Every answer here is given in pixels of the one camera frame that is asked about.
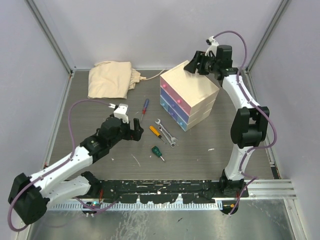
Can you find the light blue cable duct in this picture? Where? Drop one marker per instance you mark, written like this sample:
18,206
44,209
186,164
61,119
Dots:
176,206

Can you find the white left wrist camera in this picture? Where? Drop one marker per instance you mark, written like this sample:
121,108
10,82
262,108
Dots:
120,111

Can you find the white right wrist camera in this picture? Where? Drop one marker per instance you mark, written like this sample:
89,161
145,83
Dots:
212,47

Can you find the silver ratchet wrench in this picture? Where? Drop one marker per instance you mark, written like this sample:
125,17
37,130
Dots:
171,143

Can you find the pastel mini drawer chest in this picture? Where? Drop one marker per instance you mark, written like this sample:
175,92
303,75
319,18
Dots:
187,97

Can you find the orange handle screwdriver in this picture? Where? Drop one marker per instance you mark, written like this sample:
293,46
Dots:
156,132

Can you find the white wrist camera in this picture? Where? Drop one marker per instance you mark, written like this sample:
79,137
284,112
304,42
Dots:
212,47
120,111

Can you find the green handle screwdriver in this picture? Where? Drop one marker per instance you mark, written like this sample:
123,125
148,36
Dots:
156,151

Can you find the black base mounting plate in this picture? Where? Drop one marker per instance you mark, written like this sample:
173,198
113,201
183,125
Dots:
168,191

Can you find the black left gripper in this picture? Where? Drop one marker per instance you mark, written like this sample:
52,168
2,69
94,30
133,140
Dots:
134,134

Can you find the blue red handle screwdriver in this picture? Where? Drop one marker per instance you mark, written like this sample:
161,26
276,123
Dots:
144,109

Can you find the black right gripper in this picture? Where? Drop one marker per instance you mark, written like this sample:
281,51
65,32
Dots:
191,67

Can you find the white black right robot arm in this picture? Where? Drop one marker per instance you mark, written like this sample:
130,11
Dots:
249,127

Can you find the aluminium frame rail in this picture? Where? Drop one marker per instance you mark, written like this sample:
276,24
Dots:
271,189

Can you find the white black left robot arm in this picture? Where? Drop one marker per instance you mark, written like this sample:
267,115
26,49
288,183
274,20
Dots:
31,196

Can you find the beige folded cloth bag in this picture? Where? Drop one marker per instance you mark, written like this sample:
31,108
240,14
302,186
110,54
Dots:
113,80

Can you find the silver combination wrench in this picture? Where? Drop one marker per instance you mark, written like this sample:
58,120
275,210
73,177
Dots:
158,122

